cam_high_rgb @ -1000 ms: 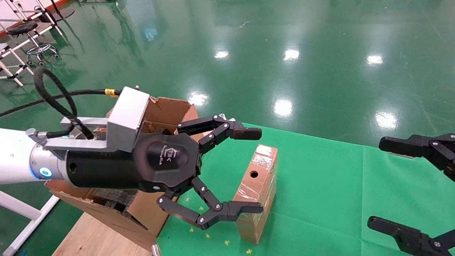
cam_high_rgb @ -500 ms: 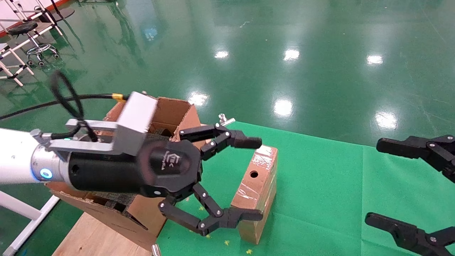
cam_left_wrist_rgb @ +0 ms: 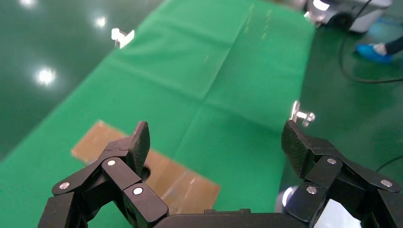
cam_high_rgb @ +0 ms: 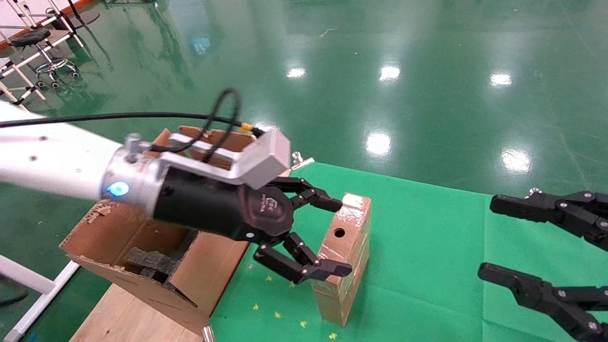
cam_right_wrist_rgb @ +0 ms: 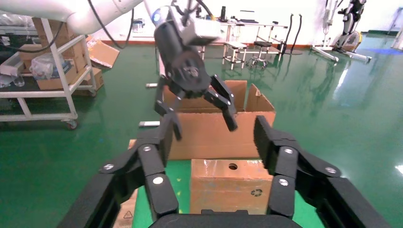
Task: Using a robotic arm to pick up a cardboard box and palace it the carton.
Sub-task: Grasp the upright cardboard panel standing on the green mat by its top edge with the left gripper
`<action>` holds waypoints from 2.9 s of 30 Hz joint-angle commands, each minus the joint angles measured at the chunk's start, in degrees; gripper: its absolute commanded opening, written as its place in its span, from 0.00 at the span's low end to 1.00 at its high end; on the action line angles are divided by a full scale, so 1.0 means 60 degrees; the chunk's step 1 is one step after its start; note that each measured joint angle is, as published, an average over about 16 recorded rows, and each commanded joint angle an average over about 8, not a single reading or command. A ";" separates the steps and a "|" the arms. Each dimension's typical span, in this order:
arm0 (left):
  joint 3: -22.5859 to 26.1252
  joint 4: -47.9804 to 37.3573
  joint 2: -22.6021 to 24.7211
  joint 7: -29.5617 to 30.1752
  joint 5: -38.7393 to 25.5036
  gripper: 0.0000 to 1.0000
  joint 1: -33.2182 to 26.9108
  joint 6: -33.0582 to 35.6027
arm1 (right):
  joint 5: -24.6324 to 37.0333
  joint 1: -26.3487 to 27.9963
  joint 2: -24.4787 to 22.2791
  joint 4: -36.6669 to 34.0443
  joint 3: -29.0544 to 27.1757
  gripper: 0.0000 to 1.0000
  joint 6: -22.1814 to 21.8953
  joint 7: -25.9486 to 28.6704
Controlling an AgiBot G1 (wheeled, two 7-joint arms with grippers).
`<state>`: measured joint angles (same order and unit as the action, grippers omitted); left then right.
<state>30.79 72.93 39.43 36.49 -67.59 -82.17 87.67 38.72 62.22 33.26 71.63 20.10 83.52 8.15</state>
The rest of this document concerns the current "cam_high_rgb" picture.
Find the small taped cardboard box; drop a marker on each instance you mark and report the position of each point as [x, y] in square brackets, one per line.
[354, 223]

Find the black foam block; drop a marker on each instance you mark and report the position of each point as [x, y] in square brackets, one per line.
[147, 261]

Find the black round stand base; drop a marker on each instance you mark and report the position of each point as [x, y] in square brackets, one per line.
[83, 19]

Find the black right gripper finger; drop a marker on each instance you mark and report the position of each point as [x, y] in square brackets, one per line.
[522, 285]
[536, 206]

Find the green table cloth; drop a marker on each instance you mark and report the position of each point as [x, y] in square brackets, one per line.
[427, 261]

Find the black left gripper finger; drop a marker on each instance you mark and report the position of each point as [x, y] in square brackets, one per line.
[316, 197]
[304, 270]

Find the white pipe rack frame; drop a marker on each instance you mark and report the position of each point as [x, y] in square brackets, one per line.
[19, 65]

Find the large open cardboard carton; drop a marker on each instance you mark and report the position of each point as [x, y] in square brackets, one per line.
[104, 237]

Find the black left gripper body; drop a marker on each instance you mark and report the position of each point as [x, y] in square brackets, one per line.
[213, 209]

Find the black round swivel stool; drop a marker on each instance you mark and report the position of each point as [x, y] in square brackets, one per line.
[31, 37]

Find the white metal table frame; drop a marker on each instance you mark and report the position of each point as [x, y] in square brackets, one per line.
[42, 294]

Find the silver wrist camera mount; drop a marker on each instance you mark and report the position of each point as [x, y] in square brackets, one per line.
[266, 156]

